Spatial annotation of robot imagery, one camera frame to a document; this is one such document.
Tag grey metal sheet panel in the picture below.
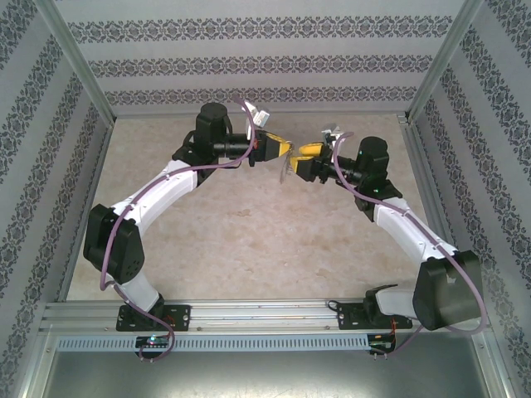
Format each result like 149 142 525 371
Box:
41 351 499 398

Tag grey slotted cable duct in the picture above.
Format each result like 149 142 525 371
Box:
56 333 370 353

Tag aluminium side rail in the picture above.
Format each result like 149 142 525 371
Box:
397 114 465 298
56 118 115 303

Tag aluminium frame bar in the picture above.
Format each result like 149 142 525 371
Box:
476 331 519 398
10 329 57 398

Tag aluminium frame post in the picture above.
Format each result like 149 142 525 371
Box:
32 0 117 124
405 0 490 124

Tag circuit board with green light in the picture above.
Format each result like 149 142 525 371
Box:
135 335 171 349

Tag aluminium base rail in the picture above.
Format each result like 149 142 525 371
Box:
41 301 489 333

